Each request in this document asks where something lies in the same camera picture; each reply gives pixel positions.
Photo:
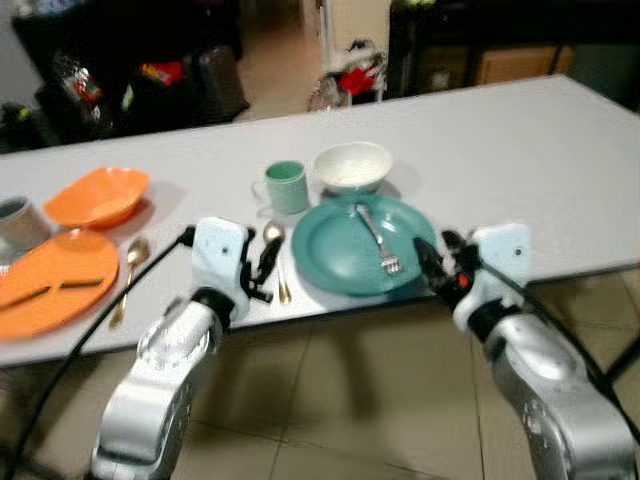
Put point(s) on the white bowl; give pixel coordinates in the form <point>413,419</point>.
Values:
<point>352,165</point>

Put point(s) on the grey mug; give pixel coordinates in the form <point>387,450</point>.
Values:
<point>20,225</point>

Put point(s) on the dark shelf unit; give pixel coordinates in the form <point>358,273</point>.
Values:
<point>100,30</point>

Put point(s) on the clear snack bag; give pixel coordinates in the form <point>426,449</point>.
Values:
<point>78,82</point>

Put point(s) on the red packet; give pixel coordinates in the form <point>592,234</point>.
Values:
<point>162,73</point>

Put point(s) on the gold spoon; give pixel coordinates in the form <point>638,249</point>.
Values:
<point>274,233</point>
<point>137,250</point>

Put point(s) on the orange bowl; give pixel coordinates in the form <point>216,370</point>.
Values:
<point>95,197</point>

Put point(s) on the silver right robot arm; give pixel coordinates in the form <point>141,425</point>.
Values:
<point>550,400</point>

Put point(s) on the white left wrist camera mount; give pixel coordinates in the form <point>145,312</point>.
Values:
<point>218,255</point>

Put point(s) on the black suitcase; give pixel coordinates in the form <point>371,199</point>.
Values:
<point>220,85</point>

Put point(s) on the dark cutlery piece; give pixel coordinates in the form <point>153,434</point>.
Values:
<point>25,297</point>
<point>80,284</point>

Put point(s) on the orange round plate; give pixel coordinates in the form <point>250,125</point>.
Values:
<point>50,265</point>

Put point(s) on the black cabinet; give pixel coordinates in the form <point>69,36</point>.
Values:
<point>480,30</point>

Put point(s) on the green mug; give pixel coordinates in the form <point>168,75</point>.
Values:
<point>288,188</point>

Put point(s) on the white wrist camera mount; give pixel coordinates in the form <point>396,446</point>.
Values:
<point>218,255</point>
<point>502,255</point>

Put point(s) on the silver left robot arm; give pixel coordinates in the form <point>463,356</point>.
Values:
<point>160,390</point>

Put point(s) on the teal round plate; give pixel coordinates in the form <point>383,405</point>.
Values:
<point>340,250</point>

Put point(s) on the red bag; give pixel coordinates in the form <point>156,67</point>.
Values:
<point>360,75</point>

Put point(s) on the silver fork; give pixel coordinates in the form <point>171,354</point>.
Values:
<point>377,240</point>

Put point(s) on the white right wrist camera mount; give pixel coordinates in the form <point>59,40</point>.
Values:
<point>502,255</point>

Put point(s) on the black table leg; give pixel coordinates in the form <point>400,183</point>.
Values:
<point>625,362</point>

